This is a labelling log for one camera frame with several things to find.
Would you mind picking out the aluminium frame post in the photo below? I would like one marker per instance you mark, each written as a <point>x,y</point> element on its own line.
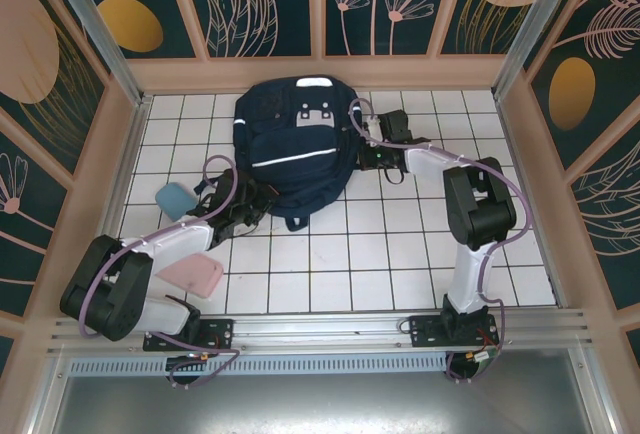
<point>534,29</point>
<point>97,29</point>

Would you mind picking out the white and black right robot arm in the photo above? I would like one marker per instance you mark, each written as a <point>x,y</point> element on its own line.
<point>480,204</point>

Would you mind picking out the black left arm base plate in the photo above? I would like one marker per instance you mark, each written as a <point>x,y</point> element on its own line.
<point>220,334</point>

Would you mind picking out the aluminium mounting rail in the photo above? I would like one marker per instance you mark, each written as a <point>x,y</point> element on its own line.
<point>320,329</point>

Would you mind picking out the steel sheet panel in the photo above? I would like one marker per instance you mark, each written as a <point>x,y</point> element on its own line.
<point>320,404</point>

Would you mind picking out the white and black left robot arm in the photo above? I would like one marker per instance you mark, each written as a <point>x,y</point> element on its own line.
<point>115,289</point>

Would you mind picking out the light blue pencil case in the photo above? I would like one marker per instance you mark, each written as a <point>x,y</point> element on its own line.
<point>172,201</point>

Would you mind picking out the pink pencil case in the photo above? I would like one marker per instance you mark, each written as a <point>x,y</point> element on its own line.
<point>195,274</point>

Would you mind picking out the navy blue backpack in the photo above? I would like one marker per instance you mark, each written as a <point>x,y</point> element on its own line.
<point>295,174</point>

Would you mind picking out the aluminium side rail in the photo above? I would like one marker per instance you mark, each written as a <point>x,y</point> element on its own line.
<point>122,174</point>

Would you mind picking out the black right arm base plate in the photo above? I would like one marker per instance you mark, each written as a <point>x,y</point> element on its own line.
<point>425,334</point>

